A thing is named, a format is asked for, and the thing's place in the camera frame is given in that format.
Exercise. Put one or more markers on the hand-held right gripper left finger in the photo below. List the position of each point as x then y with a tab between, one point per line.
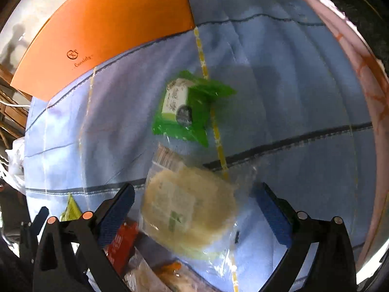
117	216

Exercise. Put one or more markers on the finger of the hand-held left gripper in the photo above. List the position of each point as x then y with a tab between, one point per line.
39	219

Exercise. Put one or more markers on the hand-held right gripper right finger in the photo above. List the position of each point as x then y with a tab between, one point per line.
273	216

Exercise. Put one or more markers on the clear round cracker packet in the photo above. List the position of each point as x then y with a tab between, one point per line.
188	206

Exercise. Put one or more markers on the orange cardboard box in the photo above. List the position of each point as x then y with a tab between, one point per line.
106	30

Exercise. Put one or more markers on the red snack packet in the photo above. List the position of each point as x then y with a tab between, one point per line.
121	243

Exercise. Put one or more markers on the small green triangular packet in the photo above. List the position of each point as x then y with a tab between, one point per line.
71	211

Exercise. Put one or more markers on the white printed plastic bag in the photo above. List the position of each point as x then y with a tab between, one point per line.
16	167

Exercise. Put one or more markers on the pile of mixed snack packets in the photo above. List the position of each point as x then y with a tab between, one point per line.
152	276

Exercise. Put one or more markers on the wooden chair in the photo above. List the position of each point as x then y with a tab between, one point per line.
12	118

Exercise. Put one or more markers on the light blue tablecloth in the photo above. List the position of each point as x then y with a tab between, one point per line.
288	97

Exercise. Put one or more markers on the green snack packet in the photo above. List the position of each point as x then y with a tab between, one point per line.
197	106

